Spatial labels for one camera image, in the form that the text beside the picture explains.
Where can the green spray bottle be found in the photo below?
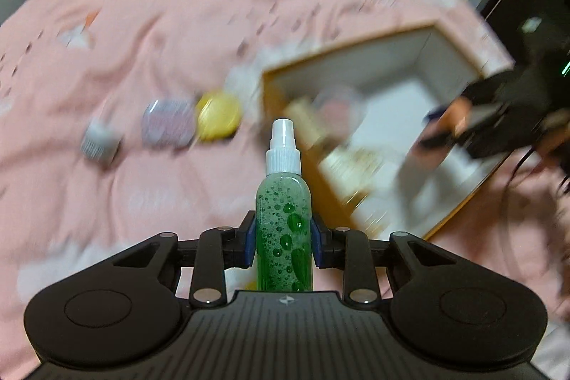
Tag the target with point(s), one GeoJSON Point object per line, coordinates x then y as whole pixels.
{"type": "Point", "coordinates": [285, 211]}

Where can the yellow tape measure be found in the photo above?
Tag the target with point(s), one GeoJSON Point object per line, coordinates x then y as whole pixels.
{"type": "Point", "coordinates": [218, 117]}

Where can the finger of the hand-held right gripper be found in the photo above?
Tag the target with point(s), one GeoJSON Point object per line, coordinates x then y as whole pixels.
{"type": "Point", "coordinates": [445, 138]}
{"type": "Point", "coordinates": [435, 112]}

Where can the person's right hand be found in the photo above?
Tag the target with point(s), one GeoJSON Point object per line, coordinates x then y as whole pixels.
{"type": "Point", "coordinates": [556, 135]}

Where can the small gold box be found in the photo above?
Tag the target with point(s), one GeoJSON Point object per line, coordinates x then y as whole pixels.
{"type": "Point", "coordinates": [305, 117]}

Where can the orange cardboard box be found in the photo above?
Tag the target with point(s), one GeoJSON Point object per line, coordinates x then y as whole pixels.
{"type": "Point", "coordinates": [356, 61]}

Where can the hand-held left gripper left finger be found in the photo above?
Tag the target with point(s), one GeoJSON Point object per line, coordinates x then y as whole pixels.
{"type": "Point", "coordinates": [250, 242]}

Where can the small jar with patterned lid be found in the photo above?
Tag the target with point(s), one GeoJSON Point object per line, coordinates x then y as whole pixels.
{"type": "Point", "coordinates": [100, 142]}

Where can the pink lotion bottle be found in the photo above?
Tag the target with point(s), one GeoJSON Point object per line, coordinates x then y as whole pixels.
{"type": "Point", "coordinates": [456, 115]}

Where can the square pink makeup palette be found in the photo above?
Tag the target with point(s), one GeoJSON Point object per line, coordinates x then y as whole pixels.
{"type": "Point", "coordinates": [169, 124]}

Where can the clear container with pink sponge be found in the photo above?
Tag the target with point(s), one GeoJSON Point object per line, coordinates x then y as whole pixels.
{"type": "Point", "coordinates": [340, 106]}

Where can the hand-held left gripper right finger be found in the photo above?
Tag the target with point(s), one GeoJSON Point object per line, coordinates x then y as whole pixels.
{"type": "Point", "coordinates": [317, 242]}

